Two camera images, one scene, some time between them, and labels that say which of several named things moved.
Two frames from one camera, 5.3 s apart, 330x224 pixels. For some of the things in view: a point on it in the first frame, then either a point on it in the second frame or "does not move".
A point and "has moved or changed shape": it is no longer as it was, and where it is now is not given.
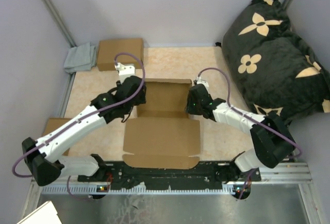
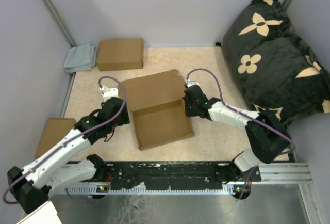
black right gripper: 189,109 does not move
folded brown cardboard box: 108,49 does not move
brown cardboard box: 163,136 has moved or changed shape
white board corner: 46,214 does not move
